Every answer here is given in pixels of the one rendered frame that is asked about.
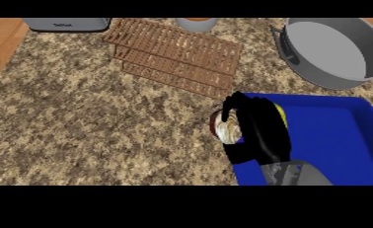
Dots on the large grey pot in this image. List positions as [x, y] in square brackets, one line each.
[325, 52]

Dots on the white frosted cupcake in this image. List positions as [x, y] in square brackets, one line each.
[227, 129]

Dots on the blue tray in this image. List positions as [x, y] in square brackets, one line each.
[330, 139]

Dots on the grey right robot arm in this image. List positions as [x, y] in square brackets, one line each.
[291, 174]

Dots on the grey cup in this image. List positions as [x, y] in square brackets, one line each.
[195, 23]

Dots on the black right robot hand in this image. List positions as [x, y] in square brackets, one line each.
[260, 130]

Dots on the brown wooden tiered shelf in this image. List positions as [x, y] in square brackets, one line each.
[176, 59]

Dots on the grey toaster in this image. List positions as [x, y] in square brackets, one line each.
[65, 24]

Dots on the yellow object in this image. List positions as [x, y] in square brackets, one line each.
[280, 115]

